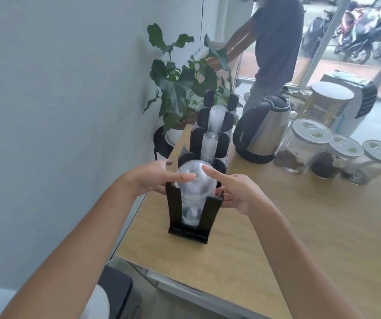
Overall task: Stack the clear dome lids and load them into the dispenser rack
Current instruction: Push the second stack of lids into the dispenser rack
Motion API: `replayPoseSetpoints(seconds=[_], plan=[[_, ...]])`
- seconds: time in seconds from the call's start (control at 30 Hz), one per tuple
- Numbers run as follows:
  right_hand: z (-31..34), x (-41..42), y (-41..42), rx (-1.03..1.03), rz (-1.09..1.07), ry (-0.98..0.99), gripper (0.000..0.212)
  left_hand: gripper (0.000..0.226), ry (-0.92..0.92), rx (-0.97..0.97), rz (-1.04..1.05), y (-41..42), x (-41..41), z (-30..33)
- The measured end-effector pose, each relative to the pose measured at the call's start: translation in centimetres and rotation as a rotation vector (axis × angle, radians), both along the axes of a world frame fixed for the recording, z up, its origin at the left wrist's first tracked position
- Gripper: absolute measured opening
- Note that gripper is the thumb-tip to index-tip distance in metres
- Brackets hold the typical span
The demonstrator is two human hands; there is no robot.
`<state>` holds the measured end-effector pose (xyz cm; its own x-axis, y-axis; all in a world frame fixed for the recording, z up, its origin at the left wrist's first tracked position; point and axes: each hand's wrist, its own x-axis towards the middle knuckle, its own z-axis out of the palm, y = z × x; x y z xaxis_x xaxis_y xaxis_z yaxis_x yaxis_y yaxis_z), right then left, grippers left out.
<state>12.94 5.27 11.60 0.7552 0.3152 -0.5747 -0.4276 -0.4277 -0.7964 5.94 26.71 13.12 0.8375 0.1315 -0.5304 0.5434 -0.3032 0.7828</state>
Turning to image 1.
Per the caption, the person's left hand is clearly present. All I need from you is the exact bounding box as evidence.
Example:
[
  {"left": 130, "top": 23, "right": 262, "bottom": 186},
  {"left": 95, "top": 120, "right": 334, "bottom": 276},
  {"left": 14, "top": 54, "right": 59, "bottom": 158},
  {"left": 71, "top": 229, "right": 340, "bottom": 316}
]
[{"left": 121, "top": 159, "right": 196, "bottom": 196}]

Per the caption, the person's right hand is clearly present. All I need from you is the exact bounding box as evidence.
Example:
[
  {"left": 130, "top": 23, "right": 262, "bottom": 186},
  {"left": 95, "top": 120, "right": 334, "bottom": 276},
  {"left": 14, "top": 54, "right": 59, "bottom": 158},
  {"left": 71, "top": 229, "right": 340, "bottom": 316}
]
[{"left": 202, "top": 164, "right": 274, "bottom": 217}]

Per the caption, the clear dome lid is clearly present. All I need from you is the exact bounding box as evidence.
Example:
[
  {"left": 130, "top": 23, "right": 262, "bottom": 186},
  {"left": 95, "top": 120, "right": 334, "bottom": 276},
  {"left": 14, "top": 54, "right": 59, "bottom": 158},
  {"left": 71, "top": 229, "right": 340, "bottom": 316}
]
[{"left": 175, "top": 159, "right": 218, "bottom": 198}]

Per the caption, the black cup holder rack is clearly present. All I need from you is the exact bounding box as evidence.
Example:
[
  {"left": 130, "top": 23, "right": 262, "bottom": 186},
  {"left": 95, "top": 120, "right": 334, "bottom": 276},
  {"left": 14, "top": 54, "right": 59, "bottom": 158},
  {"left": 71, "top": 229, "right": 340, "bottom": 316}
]
[{"left": 165, "top": 89, "right": 241, "bottom": 245}]

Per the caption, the person's right forearm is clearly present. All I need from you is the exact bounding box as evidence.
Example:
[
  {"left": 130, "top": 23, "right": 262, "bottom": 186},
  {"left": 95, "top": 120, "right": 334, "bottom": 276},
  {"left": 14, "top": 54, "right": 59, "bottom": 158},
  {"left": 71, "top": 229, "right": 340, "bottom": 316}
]
[{"left": 248, "top": 197, "right": 359, "bottom": 319}]

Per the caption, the person's left forearm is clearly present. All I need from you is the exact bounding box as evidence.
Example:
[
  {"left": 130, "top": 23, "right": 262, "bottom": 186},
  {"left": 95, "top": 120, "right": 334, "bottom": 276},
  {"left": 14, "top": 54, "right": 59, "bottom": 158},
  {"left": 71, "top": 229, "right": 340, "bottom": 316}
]
[{"left": 0, "top": 177, "right": 138, "bottom": 319}]

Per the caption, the black plant stand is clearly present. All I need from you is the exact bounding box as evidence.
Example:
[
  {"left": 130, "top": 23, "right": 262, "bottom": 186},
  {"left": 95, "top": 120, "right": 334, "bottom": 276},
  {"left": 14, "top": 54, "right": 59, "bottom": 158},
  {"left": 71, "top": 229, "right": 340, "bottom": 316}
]
[{"left": 153, "top": 125, "right": 175, "bottom": 162}]

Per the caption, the white plant pot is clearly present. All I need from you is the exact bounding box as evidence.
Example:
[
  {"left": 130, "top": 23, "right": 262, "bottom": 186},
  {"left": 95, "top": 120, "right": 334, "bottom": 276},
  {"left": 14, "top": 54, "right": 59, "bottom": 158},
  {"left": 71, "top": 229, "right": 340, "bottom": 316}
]
[{"left": 165, "top": 127, "right": 187, "bottom": 145}]

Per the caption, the stack of clear plastic cups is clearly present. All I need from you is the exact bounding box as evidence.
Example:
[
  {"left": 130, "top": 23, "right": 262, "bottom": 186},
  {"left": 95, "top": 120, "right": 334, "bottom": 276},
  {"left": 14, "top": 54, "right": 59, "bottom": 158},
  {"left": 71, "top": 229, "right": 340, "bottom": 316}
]
[
  {"left": 202, "top": 132, "right": 218, "bottom": 165},
  {"left": 209, "top": 105, "right": 227, "bottom": 135}
]

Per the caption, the stack of clear lids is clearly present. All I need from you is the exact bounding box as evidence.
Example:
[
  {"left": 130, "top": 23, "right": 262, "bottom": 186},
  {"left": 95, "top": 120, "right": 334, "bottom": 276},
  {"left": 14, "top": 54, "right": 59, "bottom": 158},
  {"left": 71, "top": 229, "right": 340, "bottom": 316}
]
[{"left": 179, "top": 196, "right": 208, "bottom": 230}]

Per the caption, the green leafy plant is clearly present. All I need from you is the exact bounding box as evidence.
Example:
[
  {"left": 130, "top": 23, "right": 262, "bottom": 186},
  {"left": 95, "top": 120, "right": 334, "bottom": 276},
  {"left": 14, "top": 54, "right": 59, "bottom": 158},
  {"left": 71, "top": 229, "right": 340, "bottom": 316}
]
[{"left": 143, "top": 23, "right": 243, "bottom": 133}]

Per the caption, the steel electric kettle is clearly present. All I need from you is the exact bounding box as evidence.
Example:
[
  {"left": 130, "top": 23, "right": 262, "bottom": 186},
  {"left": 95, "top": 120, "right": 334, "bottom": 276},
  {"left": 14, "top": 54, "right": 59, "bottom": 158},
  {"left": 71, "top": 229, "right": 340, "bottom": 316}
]
[{"left": 232, "top": 95, "right": 292, "bottom": 164}]

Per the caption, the glass jar with white lid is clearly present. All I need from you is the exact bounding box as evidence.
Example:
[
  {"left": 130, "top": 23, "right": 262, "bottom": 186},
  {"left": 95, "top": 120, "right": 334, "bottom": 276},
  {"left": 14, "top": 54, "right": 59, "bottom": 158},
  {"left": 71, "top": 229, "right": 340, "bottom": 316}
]
[
  {"left": 342, "top": 140, "right": 381, "bottom": 186},
  {"left": 274, "top": 118, "right": 333, "bottom": 175},
  {"left": 310, "top": 134, "right": 365, "bottom": 180}
]

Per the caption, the black bin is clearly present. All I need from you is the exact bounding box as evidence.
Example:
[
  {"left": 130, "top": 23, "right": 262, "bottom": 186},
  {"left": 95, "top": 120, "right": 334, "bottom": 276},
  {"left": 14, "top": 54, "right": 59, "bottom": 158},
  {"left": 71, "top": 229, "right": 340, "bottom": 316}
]
[{"left": 97, "top": 265, "right": 134, "bottom": 319}]

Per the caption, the large tin with white lid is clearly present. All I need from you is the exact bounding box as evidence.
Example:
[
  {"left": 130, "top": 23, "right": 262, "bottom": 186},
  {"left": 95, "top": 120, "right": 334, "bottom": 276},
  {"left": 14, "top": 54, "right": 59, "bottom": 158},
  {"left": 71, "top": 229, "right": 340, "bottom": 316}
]
[{"left": 301, "top": 82, "right": 355, "bottom": 130}]

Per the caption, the dark scooter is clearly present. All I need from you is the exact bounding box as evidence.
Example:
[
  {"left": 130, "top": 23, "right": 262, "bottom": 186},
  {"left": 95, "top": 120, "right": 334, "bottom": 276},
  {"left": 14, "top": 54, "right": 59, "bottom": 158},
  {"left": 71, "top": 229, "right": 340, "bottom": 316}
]
[{"left": 301, "top": 9, "right": 336, "bottom": 59}]

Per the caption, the folded paper packet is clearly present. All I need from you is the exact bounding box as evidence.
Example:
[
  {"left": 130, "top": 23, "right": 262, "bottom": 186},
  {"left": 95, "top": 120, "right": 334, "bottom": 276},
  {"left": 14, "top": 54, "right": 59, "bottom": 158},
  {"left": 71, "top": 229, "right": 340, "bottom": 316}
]
[{"left": 329, "top": 70, "right": 366, "bottom": 85}]

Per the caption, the white portable air cooler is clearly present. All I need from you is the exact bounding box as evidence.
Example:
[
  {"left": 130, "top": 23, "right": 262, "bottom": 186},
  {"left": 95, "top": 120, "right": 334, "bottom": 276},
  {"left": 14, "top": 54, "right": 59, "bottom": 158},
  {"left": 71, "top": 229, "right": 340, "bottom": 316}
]
[{"left": 320, "top": 70, "right": 378, "bottom": 137}]

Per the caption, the pink and black motorcycle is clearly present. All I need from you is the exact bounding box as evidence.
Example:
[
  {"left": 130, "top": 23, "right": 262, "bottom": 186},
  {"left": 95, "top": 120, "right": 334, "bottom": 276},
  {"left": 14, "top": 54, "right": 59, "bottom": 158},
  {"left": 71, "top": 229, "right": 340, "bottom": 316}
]
[{"left": 334, "top": 0, "right": 381, "bottom": 65}]

